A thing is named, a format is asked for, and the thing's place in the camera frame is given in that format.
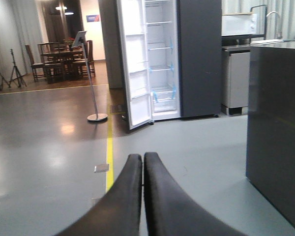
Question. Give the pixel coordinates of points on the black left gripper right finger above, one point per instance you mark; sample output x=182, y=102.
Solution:
x=170, y=211

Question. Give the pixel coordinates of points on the blue wall sign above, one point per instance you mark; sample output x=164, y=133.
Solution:
x=93, y=18

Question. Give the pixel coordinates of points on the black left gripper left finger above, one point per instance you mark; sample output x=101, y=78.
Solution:
x=118, y=212

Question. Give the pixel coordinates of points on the white microwave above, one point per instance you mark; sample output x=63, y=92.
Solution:
x=239, y=24

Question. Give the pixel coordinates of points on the white fridge door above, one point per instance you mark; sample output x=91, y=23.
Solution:
x=133, y=38

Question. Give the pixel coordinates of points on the steel undercounter cabinet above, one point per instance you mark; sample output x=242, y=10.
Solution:
x=235, y=79

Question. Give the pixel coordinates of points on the dark grey fridge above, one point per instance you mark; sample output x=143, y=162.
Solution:
x=184, y=57

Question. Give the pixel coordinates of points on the grey stone kitchen island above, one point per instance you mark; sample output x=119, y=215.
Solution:
x=270, y=160

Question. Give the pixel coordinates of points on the wooden chair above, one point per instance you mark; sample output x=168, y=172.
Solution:
x=34, y=65

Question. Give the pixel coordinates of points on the chrome faucet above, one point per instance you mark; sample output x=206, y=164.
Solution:
x=276, y=23

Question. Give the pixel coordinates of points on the metal floor plate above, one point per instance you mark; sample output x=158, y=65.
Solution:
x=101, y=168

